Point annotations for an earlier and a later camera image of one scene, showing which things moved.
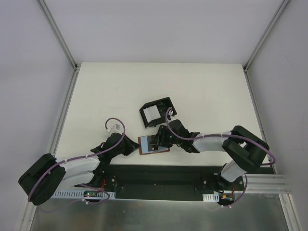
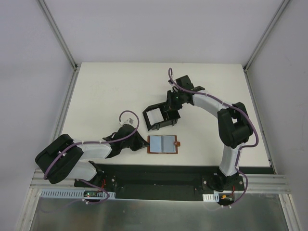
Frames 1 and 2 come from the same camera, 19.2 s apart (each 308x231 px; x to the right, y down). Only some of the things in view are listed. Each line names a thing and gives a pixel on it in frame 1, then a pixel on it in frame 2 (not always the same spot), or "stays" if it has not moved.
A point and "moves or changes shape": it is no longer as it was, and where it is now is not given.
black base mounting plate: [164, 183] stays
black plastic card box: [162, 104] moves or changes shape
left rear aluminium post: [55, 28] stays
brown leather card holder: [145, 147] moves or changes shape
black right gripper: [161, 136] -> [167, 111]
